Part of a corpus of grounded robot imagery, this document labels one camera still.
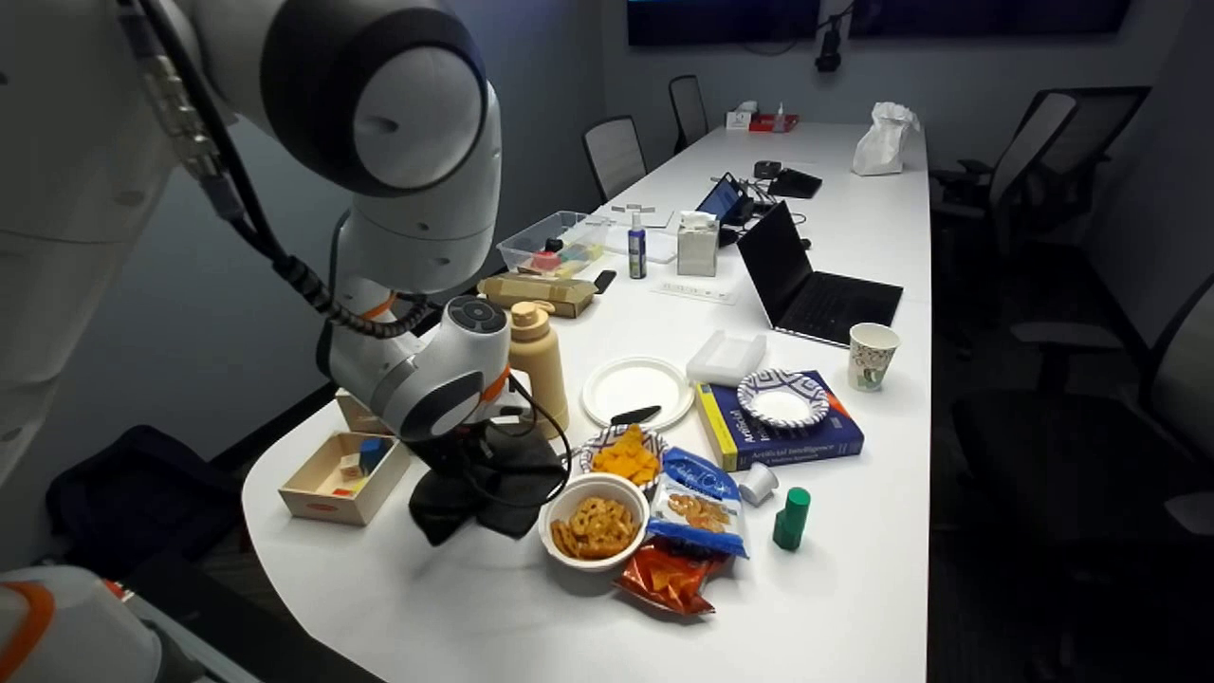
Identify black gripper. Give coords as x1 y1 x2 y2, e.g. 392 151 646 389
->
421 421 571 506

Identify dark grey microfibre cloth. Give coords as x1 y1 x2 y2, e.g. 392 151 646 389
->
407 440 576 551

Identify blue patterned paper bowl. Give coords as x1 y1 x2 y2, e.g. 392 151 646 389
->
581 426 666 492
737 369 833 432

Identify white round bowl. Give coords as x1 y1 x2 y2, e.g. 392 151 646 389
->
536 469 653 578

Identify brown pretzel crisps pile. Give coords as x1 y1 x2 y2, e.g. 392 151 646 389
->
548 492 641 560

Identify white paper plate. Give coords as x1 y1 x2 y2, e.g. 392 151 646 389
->
576 356 700 436

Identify wooden shape sorter cube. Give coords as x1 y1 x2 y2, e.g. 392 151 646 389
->
333 387 383 440

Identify open wooden block box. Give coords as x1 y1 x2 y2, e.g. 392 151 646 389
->
277 428 414 532

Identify blue white pretzel bag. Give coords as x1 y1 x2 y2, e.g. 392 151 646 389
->
646 445 749 560

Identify red orange chip bag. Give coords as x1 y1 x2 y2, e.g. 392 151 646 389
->
614 540 737 621

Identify clear plastic bin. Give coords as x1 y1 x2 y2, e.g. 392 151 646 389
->
492 203 609 275

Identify white plastic container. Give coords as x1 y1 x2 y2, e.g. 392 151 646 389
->
684 326 770 387

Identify small blue label bottle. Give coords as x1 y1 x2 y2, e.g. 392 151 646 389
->
626 212 653 283

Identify small silver pod cup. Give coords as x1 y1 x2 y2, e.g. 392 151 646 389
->
733 458 777 508

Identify blue box with yellow stripe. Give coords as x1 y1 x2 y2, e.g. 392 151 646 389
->
695 369 870 475

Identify white tissue carton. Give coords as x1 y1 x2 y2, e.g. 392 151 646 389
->
672 208 722 282

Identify green cylindrical bottle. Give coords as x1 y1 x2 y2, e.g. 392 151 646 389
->
770 485 814 555

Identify black office chair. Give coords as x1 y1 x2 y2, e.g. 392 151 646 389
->
934 84 1152 256
581 112 647 200
665 73 714 151
951 275 1214 545

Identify tablet with blue screen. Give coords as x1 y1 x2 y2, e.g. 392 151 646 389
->
695 172 757 226

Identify black open laptop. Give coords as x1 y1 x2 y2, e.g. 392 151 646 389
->
737 197 906 347

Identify white paper coffee cup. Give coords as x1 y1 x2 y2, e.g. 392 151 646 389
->
846 318 904 393

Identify black small device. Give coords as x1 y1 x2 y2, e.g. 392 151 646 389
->
749 160 828 200

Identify white plastic bag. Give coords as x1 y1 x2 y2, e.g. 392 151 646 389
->
848 97 924 178

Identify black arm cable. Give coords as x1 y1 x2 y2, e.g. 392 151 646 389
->
117 0 446 342

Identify wall mounted monitor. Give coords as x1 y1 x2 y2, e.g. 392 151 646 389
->
623 0 828 52
846 0 1135 38

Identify black conference camera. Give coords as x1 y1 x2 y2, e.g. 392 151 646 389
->
810 0 852 77

